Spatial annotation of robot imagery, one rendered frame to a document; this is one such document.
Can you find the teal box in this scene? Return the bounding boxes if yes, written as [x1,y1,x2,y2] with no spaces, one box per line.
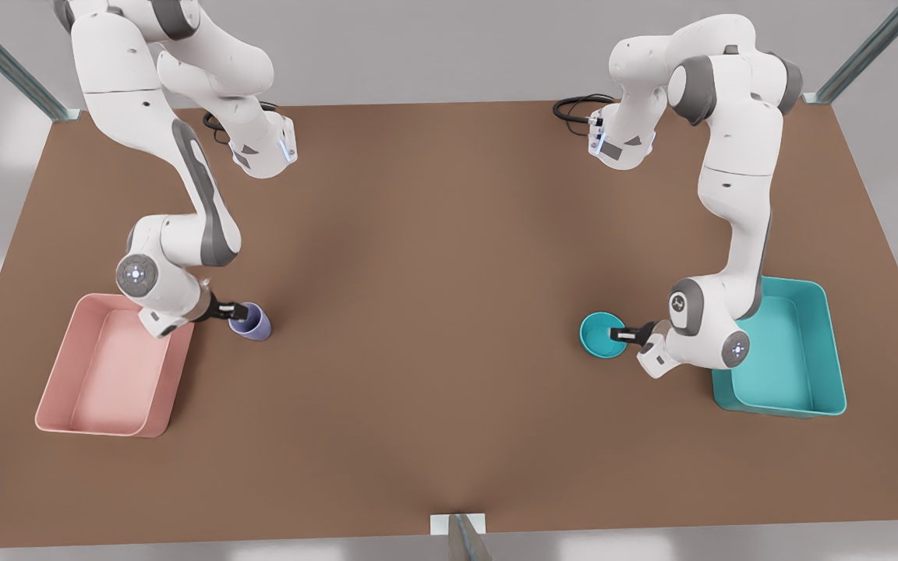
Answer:
[712,276,848,418]

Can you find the lavender cup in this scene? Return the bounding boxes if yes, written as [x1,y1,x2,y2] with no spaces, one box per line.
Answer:
[228,302,273,342]

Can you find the teal bowl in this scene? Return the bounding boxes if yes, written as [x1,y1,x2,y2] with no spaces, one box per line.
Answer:
[579,312,629,359]

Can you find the pink box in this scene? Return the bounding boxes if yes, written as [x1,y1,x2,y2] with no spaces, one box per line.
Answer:
[34,293,196,438]

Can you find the black cable loop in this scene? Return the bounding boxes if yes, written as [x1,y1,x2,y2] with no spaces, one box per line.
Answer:
[202,101,280,146]
[552,94,618,138]

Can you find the silver frame post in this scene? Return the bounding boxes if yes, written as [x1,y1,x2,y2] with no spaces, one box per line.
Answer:
[0,0,81,122]
[802,0,898,106]
[430,513,493,561]

